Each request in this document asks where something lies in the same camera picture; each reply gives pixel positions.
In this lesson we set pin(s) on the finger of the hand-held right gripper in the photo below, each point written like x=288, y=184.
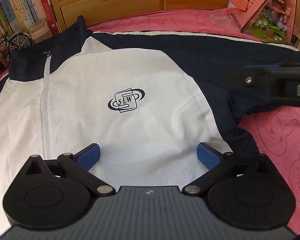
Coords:
x=250, y=78

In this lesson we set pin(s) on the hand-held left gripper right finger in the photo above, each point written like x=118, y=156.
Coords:
x=207, y=155

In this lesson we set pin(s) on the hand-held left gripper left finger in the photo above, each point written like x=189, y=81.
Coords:
x=87, y=155

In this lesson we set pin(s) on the navy and white jacket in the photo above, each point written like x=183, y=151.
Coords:
x=115, y=67

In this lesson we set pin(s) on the pink rabbit print blanket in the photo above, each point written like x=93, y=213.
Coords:
x=277, y=142

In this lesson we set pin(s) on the pink miniature dollhouse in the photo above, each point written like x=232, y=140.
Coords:
x=265, y=2

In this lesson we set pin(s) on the translucent plastic container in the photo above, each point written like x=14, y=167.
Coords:
x=38, y=31

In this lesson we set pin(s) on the miniature bicycle model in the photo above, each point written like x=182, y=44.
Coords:
x=17, y=41

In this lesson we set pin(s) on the wooden drawer organizer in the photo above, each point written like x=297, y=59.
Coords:
x=115, y=12

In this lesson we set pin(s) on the row of upright books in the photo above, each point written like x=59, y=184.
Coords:
x=15, y=10

